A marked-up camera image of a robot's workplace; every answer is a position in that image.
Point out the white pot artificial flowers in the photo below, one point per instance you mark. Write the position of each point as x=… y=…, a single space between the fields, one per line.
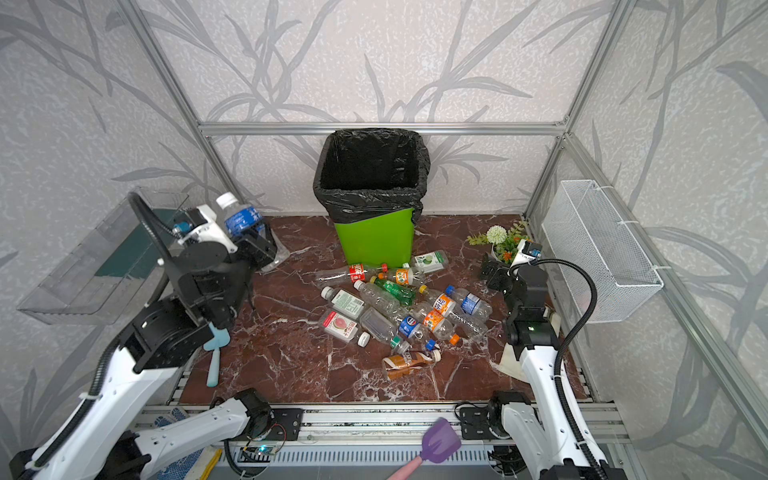
x=503 y=241

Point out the white wire mesh basket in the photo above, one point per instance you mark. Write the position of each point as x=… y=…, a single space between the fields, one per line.
x=582 y=226

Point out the crushed brown label bottle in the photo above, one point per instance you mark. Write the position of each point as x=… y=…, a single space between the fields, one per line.
x=398 y=366

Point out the orange label bottle near bin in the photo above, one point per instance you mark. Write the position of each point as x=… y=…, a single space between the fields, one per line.
x=404 y=276

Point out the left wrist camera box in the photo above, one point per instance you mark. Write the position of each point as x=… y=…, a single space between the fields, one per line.
x=199 y=224

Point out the purple plastic scoop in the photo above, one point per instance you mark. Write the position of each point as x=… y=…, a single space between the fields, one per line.
x=439 y=443

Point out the lime label square bottle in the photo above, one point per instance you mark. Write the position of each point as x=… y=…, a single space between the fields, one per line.
x=430 y=262

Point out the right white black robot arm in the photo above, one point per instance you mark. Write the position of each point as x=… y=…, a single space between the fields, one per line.
x=549 y=431

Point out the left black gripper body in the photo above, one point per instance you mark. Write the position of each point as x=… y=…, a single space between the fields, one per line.
x=255 y=245

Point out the pepsi blue label bottle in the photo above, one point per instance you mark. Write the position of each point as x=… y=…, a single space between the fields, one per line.
x=415 y=333

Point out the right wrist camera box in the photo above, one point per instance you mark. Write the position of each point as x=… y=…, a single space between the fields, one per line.
x=527 y=252

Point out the long clear bottle white cap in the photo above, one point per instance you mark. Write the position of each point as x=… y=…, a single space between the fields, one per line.
x=381 y=300

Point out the blue white work glove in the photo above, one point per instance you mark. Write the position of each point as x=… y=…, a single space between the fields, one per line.
x=179 y=469

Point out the blue label water bottle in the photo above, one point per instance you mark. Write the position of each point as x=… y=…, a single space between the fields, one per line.
x=237 y=218

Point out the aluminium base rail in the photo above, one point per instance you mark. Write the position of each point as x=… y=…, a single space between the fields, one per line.
x=389 y=434

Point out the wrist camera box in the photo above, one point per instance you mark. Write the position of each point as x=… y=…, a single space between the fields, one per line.
x=527 y=252
x=199 y=224

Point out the green sprite bottle yellow cap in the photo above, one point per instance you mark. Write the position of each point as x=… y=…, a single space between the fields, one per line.
x=405 y=295

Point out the clear acrylic wall shelf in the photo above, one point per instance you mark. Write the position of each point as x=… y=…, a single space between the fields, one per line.
x=110 y=273

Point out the coca cola bottle near bin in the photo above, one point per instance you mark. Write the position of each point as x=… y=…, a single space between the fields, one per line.
x=343 y=275

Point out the clear bottle green cap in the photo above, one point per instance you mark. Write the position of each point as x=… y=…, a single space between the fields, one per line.
x=383 y=330

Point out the orange fanta label bottle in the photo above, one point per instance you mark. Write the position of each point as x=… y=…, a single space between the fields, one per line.
x=436 y=315

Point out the teal plastic spatula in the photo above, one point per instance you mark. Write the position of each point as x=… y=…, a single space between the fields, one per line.
x=220 y=339

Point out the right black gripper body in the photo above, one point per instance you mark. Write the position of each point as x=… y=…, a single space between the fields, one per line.
x=501 y=276

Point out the black bin liner bag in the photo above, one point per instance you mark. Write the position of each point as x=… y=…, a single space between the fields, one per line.
x=366 y=173

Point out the clear bottle blue cap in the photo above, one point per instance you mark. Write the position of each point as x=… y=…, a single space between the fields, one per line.
x=471 y=304

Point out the pink guava label bottle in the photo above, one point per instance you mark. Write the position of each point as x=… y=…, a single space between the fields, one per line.
x=339 y=326

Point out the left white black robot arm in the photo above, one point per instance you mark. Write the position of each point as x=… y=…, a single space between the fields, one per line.
x=98 y=440

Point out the green circuit board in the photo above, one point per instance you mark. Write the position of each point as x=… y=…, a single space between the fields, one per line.
x=260 y=452

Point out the green label square bottle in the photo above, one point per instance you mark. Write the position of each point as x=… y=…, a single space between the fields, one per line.
x=343 y=302

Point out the green plastic trash bin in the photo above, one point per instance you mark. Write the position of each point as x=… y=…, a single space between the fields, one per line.
x=386 y=239

